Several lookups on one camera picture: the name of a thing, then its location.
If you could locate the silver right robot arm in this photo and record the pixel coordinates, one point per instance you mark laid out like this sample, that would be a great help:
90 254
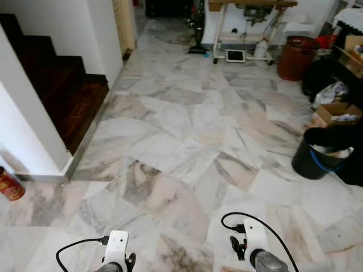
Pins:
267 263

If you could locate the red printed tin can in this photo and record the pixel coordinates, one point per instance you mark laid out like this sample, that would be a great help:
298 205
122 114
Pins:
9 186

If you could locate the small open cardboard box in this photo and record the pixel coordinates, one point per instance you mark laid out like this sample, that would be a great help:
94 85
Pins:
332 112

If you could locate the white plastic bag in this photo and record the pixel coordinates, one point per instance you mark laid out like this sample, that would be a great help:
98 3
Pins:
332 93

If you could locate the dark wooden staircase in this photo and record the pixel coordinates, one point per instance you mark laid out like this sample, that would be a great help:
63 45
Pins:
62 90

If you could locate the black rubbish bag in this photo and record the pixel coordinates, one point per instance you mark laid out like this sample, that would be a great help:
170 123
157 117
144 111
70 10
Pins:
317 76

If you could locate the white framed tablet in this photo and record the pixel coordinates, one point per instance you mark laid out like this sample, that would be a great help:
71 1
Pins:
235 55

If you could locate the brown plastic bin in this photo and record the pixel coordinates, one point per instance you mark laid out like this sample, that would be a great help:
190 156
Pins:
296 59

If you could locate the white plastic bottle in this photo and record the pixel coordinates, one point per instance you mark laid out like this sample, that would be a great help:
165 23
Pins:
261 50

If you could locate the black upright vacuum cleaner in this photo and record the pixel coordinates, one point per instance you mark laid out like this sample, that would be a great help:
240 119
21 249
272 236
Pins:
198 39

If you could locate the large cardboard box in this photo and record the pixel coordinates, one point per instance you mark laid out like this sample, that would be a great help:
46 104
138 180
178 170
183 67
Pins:
353 54

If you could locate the white rectangular box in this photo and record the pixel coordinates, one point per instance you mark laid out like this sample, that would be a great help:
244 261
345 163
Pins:
298 28

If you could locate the white metal work table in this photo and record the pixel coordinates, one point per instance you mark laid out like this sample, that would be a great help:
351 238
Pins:
244 4

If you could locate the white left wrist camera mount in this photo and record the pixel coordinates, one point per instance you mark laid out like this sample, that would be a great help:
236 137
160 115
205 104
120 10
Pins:
116 245

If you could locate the light wooden door frame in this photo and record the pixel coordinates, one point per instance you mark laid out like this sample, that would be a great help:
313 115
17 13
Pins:
125 25

